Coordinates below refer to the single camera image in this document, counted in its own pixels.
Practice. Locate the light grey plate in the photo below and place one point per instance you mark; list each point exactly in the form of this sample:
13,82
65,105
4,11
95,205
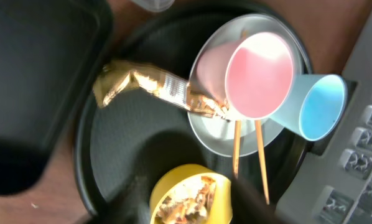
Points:
217,135

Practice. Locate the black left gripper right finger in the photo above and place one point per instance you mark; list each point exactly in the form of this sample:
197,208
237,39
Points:
249,206

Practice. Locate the rectangular black tray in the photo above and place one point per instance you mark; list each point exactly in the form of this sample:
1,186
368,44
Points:
50,53

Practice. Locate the yellow bowl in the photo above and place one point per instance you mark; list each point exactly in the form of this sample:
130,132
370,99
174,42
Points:
221,212

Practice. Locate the blue plastic cup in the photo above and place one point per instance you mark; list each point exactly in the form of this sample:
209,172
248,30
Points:
314,106

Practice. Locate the right wooden chopstick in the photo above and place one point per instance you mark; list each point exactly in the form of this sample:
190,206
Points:
262,161

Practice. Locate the grey dishwasher rack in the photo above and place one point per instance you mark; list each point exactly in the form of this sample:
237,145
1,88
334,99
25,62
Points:
336,186

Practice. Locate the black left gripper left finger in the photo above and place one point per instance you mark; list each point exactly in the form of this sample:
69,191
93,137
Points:
129,206

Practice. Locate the gold snack wrapper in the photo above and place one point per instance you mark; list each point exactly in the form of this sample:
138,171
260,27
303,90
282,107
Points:
118,76

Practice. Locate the food scraps and rice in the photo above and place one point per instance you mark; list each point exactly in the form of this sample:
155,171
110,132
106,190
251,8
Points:
189,202

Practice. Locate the wooden chopstick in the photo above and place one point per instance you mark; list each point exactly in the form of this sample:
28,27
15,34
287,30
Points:
262,161
236,148

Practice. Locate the left wooden chopstick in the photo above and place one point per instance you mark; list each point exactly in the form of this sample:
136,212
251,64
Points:
236,148

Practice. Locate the clear plastic bin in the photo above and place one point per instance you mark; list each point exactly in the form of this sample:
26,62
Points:
154,5

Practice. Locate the pink plastic cup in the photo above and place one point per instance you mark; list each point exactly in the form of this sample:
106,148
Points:
251,76

